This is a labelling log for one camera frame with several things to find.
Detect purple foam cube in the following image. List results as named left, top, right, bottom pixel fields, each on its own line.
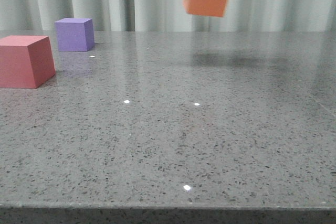
left=54, top=18, right=95, bottom=52

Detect pale green curtain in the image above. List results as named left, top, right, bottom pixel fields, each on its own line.
left=1, top=0, right=335, bottom=31

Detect red foam cube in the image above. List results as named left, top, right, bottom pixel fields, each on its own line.
left=1, top=35, right=56, bottom=89

